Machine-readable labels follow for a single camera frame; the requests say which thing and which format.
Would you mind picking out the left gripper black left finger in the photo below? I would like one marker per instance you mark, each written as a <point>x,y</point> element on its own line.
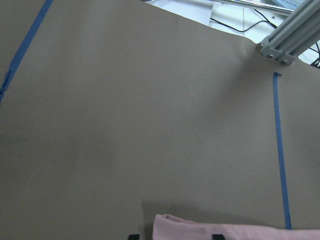
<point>134,237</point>

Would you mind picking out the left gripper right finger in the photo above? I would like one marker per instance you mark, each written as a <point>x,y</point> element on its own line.
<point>217,237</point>

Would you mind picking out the pink Snoopy t-shirt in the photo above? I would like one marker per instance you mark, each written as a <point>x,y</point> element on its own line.
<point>169,227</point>

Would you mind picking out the thin blue tape centre strip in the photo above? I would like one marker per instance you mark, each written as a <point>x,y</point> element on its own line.
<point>280,152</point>

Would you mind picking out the frayed blue tape strip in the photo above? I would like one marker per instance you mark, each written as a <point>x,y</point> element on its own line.
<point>21,51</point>

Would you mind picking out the aluminium frame post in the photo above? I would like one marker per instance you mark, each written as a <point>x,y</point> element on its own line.
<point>294,35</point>

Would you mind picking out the grabber stick green handle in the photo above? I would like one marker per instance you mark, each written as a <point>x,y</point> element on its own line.
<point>257,6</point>

